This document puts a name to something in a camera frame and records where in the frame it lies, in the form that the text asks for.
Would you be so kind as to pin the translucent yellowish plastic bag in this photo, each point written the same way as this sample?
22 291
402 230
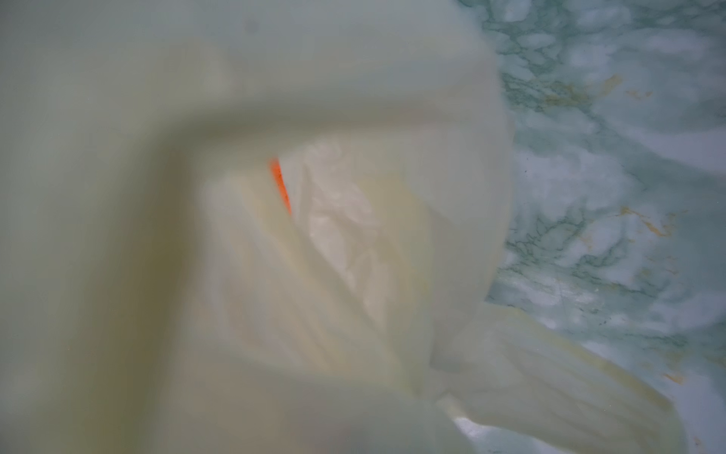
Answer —
270 227

